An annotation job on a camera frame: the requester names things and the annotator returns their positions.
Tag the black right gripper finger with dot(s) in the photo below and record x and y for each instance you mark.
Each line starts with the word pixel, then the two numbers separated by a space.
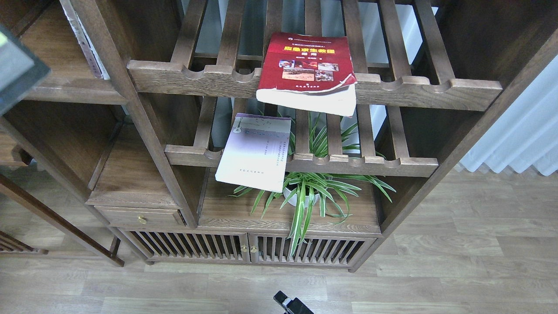
pixel 291 306

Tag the pale purple paperback book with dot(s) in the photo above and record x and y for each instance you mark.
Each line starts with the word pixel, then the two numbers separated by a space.
pixel 255 154

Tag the black green cover book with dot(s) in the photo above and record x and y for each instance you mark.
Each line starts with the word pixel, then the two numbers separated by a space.
pixel 20 70

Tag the white plant pot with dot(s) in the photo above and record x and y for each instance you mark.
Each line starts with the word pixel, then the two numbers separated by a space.
pixel 293 199

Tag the green spider plant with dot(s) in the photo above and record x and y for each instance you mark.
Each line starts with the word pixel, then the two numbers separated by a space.
pixel 308 188

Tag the dark wooden bookshelf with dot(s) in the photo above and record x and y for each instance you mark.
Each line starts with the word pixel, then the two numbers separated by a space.
pixel 433 75

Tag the brass drawer knob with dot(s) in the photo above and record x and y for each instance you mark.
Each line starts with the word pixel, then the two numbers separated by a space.
pixel 142 220

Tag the red thick book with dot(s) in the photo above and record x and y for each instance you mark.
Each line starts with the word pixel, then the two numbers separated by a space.
pixel 308 73

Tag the white curtain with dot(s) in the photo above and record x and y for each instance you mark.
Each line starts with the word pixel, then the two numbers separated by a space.
pixel 526 136

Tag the worn white upright book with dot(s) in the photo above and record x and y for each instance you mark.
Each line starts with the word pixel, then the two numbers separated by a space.
pixel 91 55

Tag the wooden furniture at left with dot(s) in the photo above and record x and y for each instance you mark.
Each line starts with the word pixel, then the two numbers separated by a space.
pixel 14 156

